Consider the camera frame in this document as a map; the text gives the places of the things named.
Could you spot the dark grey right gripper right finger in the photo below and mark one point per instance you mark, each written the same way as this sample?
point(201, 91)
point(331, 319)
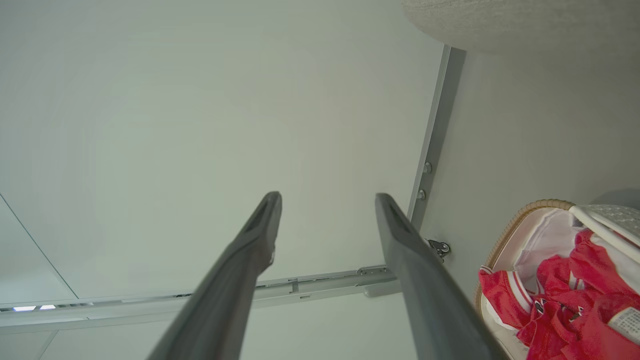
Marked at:
point(425, 290)

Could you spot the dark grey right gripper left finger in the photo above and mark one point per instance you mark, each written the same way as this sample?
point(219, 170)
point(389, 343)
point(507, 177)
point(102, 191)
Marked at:
point(235, 280)

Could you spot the red white-trimmed shirt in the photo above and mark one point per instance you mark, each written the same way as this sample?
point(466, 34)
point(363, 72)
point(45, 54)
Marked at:
point(560, 300)

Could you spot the grey fabric sofa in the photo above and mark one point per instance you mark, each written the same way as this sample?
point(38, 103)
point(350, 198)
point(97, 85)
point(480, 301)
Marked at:
point(525, 20)

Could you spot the black caster wheel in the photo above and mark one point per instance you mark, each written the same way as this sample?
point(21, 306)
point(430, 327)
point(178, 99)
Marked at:
point(441, 247)

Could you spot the white perforated plastic basket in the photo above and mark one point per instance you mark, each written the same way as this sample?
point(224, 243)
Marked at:
point(615, 222)

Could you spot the grey metal partition rail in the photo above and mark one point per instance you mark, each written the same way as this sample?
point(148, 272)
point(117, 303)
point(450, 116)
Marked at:
point(125, 307)

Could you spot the grey metal partition post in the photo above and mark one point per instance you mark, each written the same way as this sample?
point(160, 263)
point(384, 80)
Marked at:
point(437, 125)

